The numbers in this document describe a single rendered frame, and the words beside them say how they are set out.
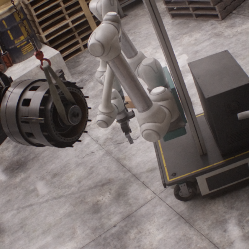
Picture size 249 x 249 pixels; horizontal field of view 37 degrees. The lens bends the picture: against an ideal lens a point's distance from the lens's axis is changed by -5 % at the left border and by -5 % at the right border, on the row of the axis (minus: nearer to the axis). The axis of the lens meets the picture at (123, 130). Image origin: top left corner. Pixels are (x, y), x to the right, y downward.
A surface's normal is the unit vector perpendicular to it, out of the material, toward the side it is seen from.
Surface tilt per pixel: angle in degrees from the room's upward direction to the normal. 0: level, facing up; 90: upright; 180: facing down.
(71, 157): 0
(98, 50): 84
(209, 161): 0
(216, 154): 0
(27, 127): 74
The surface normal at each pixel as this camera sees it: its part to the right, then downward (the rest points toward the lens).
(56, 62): 0.47, 0.35
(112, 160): -0.36, -0.76
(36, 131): -0.56, 0.51
